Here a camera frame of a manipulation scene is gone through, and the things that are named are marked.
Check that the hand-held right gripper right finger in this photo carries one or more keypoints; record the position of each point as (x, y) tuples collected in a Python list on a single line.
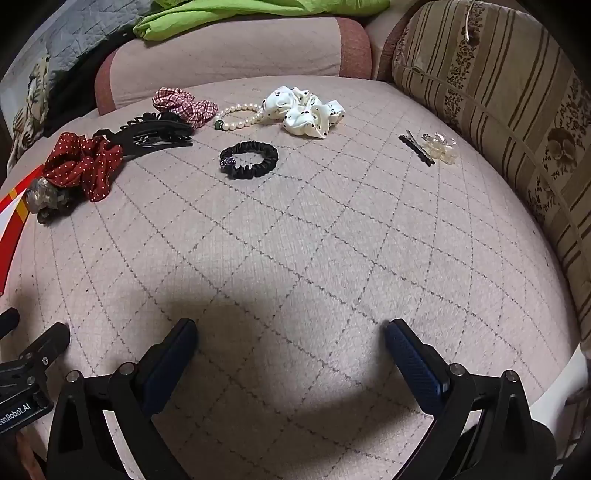
[(415, 365)]

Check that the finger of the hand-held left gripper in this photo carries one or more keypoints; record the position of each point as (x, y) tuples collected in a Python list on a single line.
[(48, 340), (7, 322)]

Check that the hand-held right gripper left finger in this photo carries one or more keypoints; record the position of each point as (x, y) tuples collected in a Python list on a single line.
[(170, 362)]

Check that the red bordered white tray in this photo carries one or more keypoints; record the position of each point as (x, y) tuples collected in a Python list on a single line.
[(11, 221)]

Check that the grey patterned scrunchie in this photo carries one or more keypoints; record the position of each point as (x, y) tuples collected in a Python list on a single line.
[(48, 201)]

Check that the red polka dot scrunchie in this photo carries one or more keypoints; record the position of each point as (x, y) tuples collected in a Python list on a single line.
[(90, 161)]

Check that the black satin scrunchie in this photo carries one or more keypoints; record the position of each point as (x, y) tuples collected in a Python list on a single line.
[(258, 167)]

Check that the large black hair claw clip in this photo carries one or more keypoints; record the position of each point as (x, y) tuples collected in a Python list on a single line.
[(147, 131)]

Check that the white black dotted scrunchie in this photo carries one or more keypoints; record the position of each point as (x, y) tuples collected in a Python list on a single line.
[(302, 110)]

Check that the pink quilted bed cover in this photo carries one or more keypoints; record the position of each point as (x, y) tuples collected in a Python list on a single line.
[(295, 240)]

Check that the black bobby pin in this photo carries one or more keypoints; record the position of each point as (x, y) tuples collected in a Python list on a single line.
[(418, 148)]

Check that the small clear hair claw clip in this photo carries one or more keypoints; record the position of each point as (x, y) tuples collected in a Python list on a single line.
[(441, 150)]

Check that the brown floral cloth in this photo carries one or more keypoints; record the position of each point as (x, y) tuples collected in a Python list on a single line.
[(34, 97)]

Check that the red plaid scrunchie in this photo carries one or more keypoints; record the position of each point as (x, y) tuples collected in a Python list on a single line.
[(184, 105)]

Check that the striped floral sofa cushion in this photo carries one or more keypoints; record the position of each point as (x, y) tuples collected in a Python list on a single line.
[(498, 92)]

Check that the grey quilted blanket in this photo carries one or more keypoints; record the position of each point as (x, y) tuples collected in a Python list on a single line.
[(87, 32)]

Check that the pink bolster cushion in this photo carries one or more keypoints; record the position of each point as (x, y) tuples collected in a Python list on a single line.
[(240, 55)]

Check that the beige brown edged cushion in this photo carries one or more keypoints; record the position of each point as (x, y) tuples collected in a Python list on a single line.
[(385, 41)]

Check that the lime green blanket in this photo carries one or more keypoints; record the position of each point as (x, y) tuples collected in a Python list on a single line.
[(249, 16)]

